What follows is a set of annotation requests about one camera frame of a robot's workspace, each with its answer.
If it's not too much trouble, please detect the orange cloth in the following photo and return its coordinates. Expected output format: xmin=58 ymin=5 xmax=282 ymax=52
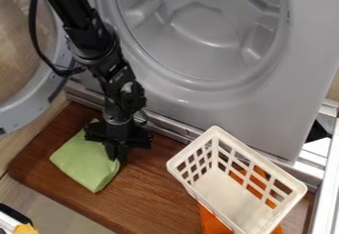
xmin=197 ymin=166 xmax=285 ymax=234

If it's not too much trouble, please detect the washing machine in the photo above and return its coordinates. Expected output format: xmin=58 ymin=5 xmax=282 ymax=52
xmin=0 ymin=0 xmax=339 ymax=193

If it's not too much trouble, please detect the white basket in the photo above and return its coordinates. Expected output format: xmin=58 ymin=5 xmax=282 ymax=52
xmin=165 ymin=125 xmax=309 ymax=234

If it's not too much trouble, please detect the green sponge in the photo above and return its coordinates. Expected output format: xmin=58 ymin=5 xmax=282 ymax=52
xmin=49 ymin=118 xmax=122 ymax=194

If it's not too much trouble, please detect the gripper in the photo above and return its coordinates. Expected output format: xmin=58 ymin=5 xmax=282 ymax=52
xmin=81 ymin=118 xmax=154 ymax=165

